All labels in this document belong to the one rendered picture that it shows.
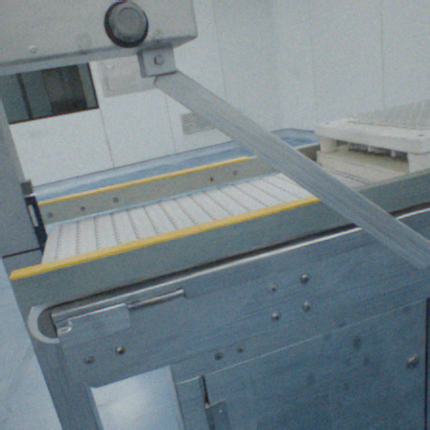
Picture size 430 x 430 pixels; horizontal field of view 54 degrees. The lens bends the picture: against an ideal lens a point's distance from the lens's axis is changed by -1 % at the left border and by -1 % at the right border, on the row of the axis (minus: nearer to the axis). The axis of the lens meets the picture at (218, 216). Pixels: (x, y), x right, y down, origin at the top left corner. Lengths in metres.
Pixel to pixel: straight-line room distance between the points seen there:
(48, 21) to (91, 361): 0.31
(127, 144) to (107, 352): 5.16
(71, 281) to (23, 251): 0.31
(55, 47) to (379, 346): 0.56
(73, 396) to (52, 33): 0.65
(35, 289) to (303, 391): 0.40
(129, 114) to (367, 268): 5.14
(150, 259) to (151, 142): 5.24
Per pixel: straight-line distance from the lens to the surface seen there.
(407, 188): 0.53
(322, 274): 0.50
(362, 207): 0.39
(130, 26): 0.34
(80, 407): 0.87
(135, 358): 0.48
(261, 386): 0.61
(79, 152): 5.49
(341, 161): 0.70
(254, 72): 6.19
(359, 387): 0.71
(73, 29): 0.36
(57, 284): 0.42
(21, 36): 0.36
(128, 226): 0.60
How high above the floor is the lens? 1.07
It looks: 19 degrees down
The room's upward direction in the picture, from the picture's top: 9 degrees counter-clockwise
